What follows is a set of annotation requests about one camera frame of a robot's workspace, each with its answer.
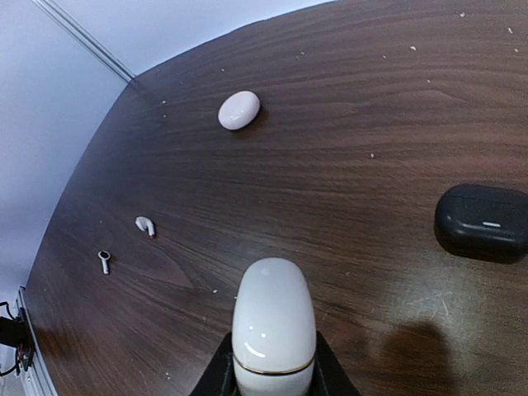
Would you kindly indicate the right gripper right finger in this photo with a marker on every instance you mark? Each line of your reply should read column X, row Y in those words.
column 329, row 377

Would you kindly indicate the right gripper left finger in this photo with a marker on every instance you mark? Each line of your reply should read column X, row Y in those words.
column 218, row 378

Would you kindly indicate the white square charging case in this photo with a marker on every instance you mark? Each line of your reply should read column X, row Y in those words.
column 273, row 330

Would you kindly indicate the white earbud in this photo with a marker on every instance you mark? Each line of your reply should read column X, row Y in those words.
column 146, row 225
column 104, row 257

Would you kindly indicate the black earbud charging case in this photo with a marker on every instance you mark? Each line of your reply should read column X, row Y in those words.
column 483, row 222

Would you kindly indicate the pink round earbud case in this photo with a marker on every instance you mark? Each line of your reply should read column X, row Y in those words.
column 239, row 110

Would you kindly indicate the front aluminium rail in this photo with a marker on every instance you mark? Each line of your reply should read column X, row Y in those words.
column 34, row 375

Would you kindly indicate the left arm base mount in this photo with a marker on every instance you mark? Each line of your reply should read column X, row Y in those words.
column 16, row 333

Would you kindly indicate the left aluminium frame post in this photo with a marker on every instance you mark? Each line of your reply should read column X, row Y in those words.
column 89, row 42

